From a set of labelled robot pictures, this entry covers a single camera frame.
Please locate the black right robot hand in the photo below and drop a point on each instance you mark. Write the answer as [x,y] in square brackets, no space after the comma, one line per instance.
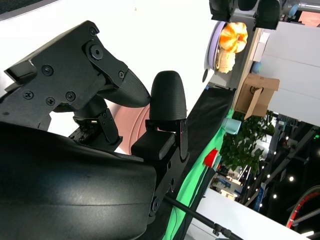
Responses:
[62,175]

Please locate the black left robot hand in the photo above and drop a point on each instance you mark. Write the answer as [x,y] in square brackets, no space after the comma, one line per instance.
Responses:
[268,15]

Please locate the pink plastic bowl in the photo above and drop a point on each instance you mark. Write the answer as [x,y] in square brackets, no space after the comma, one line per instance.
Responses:
[147,112]
[122,135]
[139,122]

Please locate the small white box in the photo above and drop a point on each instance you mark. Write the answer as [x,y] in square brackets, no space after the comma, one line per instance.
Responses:
[262,47]

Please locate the orange white toy pumpkin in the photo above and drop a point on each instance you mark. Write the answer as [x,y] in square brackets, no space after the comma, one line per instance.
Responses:
[232,37]

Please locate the small blue ball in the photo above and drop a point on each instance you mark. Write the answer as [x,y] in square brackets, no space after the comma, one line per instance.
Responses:
[257,67]

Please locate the light wood shelf board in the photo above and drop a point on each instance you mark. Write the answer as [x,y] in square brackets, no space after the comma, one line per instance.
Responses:
[248,65]

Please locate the beige toy food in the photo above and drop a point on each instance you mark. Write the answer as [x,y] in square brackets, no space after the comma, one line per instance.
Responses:
[226,61]

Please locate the lavender plate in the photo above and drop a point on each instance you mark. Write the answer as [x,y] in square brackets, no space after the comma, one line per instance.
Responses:
[212,45]

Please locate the brown cardboard box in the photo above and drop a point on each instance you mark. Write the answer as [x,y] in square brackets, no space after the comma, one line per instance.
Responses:
[265,87]

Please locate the black round table grommet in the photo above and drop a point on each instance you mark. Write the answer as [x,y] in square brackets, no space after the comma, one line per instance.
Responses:
[205,75]

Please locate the teal cup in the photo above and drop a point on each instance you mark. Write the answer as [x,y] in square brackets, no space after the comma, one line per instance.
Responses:
[231,126]

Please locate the green backdrop cloth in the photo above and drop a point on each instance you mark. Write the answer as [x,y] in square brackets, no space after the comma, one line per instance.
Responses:
[190,180]

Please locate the green leafy plant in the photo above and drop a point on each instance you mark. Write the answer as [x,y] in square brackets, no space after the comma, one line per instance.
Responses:
[245,145]

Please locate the black backdrop stand pole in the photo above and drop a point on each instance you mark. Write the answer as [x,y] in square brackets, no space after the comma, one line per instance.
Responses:
[190,211]

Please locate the red cup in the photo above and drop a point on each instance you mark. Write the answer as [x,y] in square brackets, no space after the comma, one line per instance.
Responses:
[210,158]

